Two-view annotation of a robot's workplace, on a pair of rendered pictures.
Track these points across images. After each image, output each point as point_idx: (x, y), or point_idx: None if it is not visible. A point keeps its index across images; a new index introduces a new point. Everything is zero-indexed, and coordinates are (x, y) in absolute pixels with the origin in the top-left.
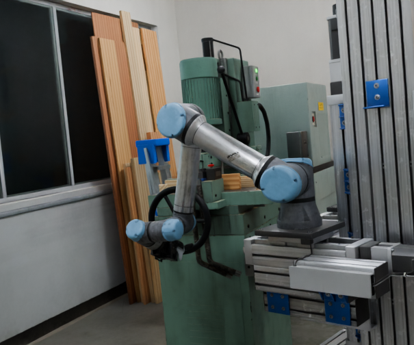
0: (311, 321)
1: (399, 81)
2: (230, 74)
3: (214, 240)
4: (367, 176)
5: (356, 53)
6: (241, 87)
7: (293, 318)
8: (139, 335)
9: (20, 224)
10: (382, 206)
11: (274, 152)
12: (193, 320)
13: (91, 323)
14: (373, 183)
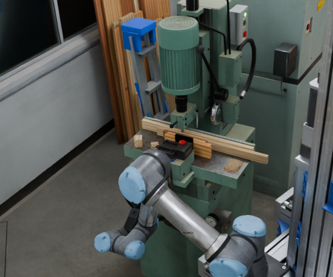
0: (273, 203)
1: None
2: (214, 25)
3: (181, 198)
4: (315, 248)
5: (328, 152)
6: (224, 41)
7: (258, 195)
8: (122, 197)
9: (13, 102)
10: (323, 275)
11: (261, 55)
12: (160, 244)
13: (83, 169)
14: (320, 256)
